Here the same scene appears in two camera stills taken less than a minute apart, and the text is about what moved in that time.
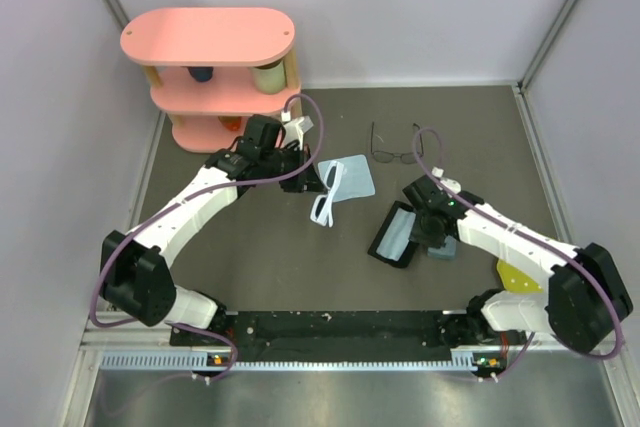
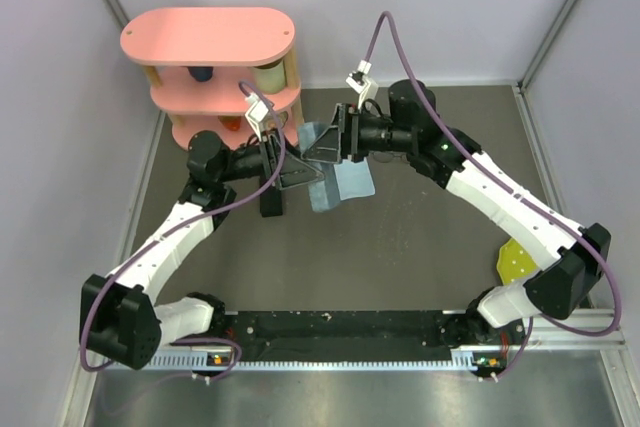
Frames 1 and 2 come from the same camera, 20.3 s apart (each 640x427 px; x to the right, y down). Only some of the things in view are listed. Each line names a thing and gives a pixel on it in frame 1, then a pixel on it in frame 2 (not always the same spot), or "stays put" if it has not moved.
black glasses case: [410, 250] → [271, 202]
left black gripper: [308, 180] stays put
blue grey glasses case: [447, 251] → [324, 194]
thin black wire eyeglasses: [388, 156] stays put
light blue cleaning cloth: [356, 179] stays put
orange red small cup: [231, 122] stays put
